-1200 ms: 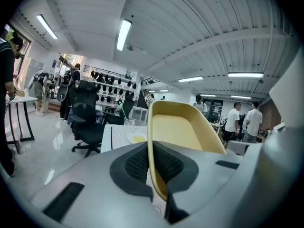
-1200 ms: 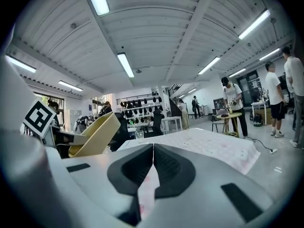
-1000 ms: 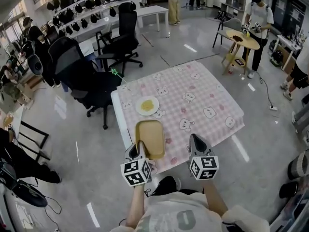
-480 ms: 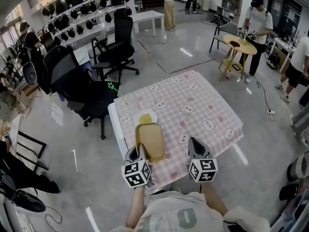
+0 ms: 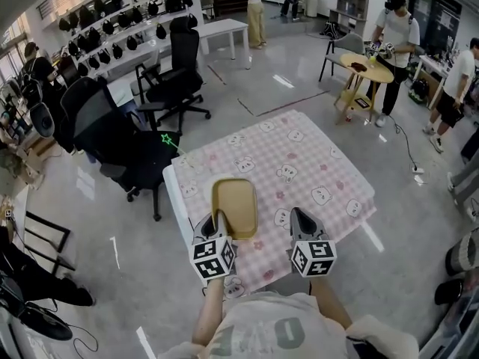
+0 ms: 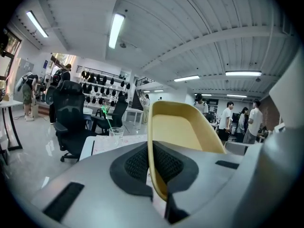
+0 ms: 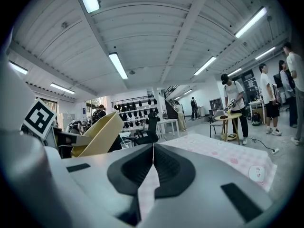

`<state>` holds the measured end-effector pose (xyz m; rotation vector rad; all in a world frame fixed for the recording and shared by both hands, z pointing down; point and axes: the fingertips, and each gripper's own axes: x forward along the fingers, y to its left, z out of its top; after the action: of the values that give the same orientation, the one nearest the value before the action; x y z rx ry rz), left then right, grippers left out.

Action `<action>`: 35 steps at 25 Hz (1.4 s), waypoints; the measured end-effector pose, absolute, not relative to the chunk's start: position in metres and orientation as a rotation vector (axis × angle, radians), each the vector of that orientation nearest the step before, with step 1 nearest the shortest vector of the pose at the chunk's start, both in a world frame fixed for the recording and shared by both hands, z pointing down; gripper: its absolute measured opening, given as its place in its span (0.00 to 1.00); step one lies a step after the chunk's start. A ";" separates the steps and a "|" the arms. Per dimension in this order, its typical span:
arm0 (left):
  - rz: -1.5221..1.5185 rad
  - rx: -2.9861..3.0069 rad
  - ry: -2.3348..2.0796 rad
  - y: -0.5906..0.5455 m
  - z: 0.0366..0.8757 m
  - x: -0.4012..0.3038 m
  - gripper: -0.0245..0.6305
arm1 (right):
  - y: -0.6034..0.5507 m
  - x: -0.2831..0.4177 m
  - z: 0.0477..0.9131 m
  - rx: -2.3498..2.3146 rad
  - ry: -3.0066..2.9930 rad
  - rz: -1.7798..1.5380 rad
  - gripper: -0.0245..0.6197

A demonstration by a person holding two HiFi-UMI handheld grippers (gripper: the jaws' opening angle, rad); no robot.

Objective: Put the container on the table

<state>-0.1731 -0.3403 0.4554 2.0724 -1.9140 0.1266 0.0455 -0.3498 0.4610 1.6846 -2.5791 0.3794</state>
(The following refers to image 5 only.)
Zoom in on rows of black bags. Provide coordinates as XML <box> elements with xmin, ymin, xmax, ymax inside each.
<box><xmin>57</xmin><ymin>0</ymin><xmax>200</xmax><ymax>79</ymax></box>

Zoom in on white wicker basket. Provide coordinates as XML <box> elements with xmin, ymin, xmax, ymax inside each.
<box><xmin>444</xmin><ymin>227</ymin><xmax>479</xmax><ymax>277</ymax></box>

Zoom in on person's left forearm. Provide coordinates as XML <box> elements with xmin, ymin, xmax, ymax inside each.
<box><xmin>191</xmin><ymin>277</ymin><xmax>226</xmax><ymax>346</ymax></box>

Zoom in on black mesh office chair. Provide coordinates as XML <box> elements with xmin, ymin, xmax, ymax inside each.
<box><xmin>59</xmin><ymin>76</ymin><xmax>183</xmax><ymax>223</ymax></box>

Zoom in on person's right forearm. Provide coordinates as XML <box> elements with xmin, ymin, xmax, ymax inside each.
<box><xmin>308</xmin><ymin>276</ymin><xmax>353</xmax><ymax>331</ymax></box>

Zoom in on black round equipment base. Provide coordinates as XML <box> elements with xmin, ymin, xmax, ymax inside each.
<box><xmin>21</xmin><ymin>300</ymin><xmax>75</xmax><ymax>343</ymax></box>

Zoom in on black metal frame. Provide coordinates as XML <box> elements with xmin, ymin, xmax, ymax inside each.
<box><xmin>23</xmin><ymin>210</ymin><xmax>76</xmax><ymax>273</ymax></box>

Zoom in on yellow plastic tray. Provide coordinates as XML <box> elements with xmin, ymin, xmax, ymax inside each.
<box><xmin>210</xmin><ymin>177</ymin><xmax>259</xmax><ymax>241</ymax></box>

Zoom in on white shelf unit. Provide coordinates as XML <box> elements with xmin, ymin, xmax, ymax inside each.
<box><xmin>328</xmin><ymin>0</ymin><xmax>370</xmax><ymax>40</ymax></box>

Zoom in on white desk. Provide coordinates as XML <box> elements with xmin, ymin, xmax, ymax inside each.
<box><xmin>412</xmin><ymin>53</ymin><xmax>451</xmax><ymax>108</ymax></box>

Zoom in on yellow round table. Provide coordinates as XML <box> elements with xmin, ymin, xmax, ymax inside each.
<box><xmin>333</xmin><ymin>52</ymin><xmax>395</xmax><ymax>126</ymax></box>

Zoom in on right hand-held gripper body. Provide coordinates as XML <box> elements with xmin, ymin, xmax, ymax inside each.
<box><xmin>287</xmin><ymin>218</ymin><xmax>338</xmax><ymax>278</ymax></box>

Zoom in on green star stick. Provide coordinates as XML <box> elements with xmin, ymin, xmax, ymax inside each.
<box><xmin>160</xmin><ymin>133</ymin><xmax>187</xmax><ymax>156</ymax></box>

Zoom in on clear glass cup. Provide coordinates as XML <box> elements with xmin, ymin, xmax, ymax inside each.
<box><xmin>184</xmin><ymin>153</ymin><xmax>206</xmax><ymax>174</ymax></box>

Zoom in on white wall shelf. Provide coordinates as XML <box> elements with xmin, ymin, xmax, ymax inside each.
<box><xmin>55</xmin><ymin>0</ymin><xmax>205</xmax><ymax>84</ymax></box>

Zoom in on black high-backed office chair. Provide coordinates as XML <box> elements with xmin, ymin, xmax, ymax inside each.
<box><xmin>134</xmin><ymin>16</ymin><xmax>213</xmax><ymax>135</ymax></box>

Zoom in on white bench table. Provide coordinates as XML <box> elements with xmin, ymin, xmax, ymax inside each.
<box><xmin>194</xmin><ymin>17</ymin><xmax>251</xmax><ymax>71</ymax></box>

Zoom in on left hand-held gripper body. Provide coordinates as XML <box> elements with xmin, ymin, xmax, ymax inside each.
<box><xmin>191</xmin><ymin>215</ymin><xmax>238</xmax><ymax>286</ymax></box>

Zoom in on pink checked bear tablecloth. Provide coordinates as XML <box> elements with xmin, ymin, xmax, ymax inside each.
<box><xmin>171</xmin><ymin>109</ymin><xmax>377</xmax><ymax>299</ymax></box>

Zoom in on grey chair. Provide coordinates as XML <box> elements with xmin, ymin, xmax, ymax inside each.
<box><xmin>318</xmin><ymin>32</ymin><xmax>367</xmax><ymax>83</ymax></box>

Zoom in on person's grey t-shirt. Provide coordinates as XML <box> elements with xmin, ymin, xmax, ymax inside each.
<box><xmin>156</xmin><ymin>291</ymin><xmax>421</xmax><ymax>359</ymax></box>

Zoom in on black hat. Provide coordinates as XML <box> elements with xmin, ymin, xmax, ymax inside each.
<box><xmin>433</xmin><ymin>277</ymin><xmax>468</xmax><ymax>307</ymax></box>

